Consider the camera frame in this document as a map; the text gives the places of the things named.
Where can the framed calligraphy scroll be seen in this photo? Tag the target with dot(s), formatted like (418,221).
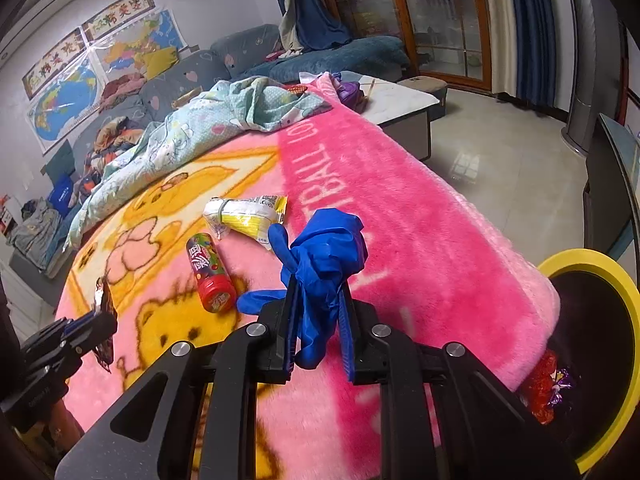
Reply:
(52,62)
(117,12)

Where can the blue bag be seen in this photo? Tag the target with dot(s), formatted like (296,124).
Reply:
(61,192)

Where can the grey jacket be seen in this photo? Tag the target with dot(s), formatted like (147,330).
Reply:
(37,230)

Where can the pink printed blanket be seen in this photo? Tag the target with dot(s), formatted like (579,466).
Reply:
(425,260)

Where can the pile of colourful clothes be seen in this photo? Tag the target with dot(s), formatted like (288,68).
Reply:
(112,145)

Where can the yellow-rimmed black bin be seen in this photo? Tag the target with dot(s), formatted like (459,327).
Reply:
(600,360)

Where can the grey tower air conditioner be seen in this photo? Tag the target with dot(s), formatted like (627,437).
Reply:
(580,85)

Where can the grey patterned sofa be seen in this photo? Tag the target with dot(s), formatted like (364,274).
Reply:
(230,50)

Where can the blue plush throw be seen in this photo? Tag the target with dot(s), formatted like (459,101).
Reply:
(350,55)

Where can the light blue printed quilt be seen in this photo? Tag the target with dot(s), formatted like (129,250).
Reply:
(190,130)

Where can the blue curtain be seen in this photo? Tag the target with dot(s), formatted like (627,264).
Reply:
(535,35)
(310,10)

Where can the shiny foil wrapper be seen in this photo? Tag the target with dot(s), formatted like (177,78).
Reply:
(105,300)

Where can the red plastic bag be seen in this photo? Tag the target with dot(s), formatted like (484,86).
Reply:
(542,390)

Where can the long grey cabinet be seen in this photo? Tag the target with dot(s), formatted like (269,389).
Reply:
(607,170)

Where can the purple bag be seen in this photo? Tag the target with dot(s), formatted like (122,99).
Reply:
(347,92)

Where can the country map poster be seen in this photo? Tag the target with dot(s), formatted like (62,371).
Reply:
(135,50)

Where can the purple candy wrapper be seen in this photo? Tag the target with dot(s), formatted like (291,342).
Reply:
(562,380)

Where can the blue rubber glove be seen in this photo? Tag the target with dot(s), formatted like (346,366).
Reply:
(325,245)

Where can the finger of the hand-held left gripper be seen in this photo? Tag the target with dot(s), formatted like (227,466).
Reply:
(75,335)

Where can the yellow white snack packet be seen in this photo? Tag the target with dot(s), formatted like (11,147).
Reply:
(245,215)

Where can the beige curtain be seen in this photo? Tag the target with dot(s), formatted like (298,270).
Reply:
(290,30)

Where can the white-topped coffee table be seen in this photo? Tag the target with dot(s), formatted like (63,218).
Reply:
(400,100)

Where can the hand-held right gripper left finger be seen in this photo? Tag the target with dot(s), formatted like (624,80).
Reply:
(291,360)

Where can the world map poster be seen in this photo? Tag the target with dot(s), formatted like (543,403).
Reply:
(65,105)

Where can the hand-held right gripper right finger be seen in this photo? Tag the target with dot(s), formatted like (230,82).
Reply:
(346,355)

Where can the wooden-framed glass door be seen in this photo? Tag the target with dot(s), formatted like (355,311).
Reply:
(440,10)

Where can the small upholstered stool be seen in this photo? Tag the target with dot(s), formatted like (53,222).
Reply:
(430,90)

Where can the candy tube with red cap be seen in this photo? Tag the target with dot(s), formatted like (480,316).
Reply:
(207,270)

